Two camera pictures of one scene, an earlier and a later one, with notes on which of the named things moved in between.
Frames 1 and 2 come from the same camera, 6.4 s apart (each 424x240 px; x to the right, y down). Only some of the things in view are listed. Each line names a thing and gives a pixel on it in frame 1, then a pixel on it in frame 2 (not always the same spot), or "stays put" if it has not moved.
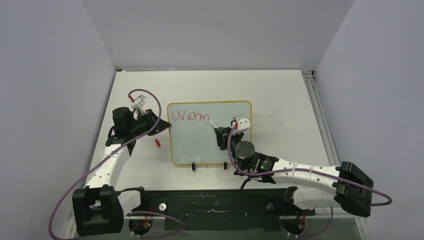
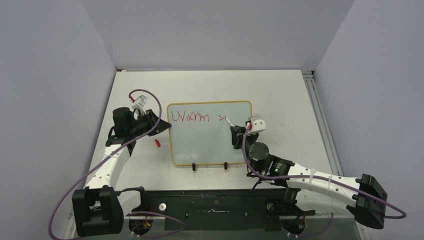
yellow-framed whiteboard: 193,138 stays put
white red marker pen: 214,126 → 229,121
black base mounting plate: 220,209 stays put
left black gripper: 151,118 stays put
